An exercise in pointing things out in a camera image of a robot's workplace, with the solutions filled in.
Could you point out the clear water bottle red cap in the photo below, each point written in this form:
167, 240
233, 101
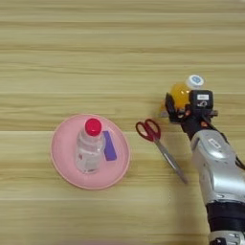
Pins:
89, 150

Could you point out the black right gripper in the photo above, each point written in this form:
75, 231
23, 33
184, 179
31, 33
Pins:
194, 121

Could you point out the purple rectangular block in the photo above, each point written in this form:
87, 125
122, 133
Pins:
110, 150

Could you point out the orange juice bottle white cap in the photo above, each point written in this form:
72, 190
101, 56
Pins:
180, 92

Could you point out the pink round plate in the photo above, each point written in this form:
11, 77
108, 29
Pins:
65, 159

